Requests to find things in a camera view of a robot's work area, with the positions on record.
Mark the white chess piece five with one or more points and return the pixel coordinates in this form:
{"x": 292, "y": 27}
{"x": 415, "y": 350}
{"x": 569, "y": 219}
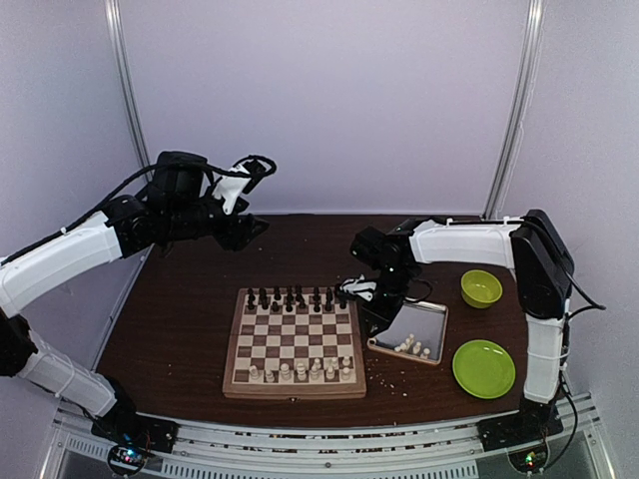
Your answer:
{"x": 301, "y": 372}

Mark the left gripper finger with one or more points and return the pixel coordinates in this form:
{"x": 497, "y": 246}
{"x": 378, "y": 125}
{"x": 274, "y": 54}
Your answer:
{"x": 244, "y": 238}
{"x": 255, "y": 224}

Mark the white chess piece three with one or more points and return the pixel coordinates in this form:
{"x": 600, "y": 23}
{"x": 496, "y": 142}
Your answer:
{"x": 315, "y": 370}

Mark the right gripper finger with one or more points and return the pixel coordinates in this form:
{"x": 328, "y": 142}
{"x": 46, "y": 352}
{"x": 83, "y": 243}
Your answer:
{"x": 368, "y": 331}
{"x": 385, "y": 339}

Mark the metal tray with wood rim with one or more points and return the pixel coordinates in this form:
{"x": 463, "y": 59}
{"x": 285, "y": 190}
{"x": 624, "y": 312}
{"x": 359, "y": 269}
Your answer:
{"x": 428, "y": 321}

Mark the aluminium front rail frame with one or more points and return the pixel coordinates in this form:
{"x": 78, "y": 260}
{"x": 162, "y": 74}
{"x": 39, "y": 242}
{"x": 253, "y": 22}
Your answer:
{"x": 443, "y": 449}

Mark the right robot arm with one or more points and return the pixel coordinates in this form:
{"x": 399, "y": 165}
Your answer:
{"x": 530, "y": 247}

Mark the small green bowl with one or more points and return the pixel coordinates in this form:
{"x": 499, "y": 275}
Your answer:
{"x": 480, "y": 289}

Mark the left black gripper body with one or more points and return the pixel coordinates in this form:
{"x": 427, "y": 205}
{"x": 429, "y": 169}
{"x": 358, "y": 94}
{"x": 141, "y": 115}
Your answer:
{"x": 237, "y": 229}

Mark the wooden chess board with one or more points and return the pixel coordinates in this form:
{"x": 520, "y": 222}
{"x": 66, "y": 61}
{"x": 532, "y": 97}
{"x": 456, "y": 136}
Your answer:
{"x": 312, "y": 322}

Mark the white pieces pile in tray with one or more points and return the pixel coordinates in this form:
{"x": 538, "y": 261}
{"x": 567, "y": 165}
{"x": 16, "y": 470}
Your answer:
{"x": 413, "y": 347}

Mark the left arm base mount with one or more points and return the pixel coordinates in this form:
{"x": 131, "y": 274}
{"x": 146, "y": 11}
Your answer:
{"x": 144, "y": 433}

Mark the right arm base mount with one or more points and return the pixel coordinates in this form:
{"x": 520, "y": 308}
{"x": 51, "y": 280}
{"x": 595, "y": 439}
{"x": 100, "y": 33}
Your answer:
{"x": 531, "y": 422}

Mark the white chess piece one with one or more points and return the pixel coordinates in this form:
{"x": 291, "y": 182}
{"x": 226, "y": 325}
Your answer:
{"x": 285, "y": 372}

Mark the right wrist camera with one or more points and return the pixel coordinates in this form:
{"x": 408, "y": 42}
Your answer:
{"x": 358, "y": 288}

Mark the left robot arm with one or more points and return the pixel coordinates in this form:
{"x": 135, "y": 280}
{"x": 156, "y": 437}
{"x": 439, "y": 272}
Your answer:
{"x": 179, "y": 197}

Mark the right aluminium corner post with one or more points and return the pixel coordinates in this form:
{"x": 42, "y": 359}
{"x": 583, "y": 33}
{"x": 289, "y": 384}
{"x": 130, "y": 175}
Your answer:
{"x": 523, "y": 90}

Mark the green plate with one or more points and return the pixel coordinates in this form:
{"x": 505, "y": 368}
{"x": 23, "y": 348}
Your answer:
{"x": 483, "y": 369}

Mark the white chess piece two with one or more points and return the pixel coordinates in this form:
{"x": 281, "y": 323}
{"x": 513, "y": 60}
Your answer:
{"x": 255, "y": 374}

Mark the white chess piece seven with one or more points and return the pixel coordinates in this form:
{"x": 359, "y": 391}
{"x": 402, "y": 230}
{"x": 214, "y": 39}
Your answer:
{"x": 329, "y": 371}

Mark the aluminium corner post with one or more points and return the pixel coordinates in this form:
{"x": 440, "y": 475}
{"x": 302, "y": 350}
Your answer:
{"x": 523, "y": 90}
{"x": 117, "y": 37}

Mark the left aluminium corner post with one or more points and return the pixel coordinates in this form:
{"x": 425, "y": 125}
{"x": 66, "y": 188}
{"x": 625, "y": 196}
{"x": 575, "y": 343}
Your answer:
{"x": 117, "y": 37}

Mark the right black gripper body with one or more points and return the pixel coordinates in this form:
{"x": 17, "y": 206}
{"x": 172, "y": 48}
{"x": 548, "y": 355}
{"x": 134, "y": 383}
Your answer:
{"x": 392, "y": 300}

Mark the white chess piece four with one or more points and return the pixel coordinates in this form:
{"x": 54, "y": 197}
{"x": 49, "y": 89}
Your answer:
{"x": 345, "y": 371}

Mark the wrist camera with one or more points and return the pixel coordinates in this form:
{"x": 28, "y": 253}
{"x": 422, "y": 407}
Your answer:
{"x": 358, "y": 288}
{"x": 240, "y": 179}

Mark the black chess piece far left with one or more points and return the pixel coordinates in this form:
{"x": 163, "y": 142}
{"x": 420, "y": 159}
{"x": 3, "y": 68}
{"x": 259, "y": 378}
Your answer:
{"x": 251, "y": 298}

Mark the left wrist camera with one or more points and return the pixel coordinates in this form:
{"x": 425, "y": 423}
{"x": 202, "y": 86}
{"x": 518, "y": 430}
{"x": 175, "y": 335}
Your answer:
{"x": 240, "y": 179}

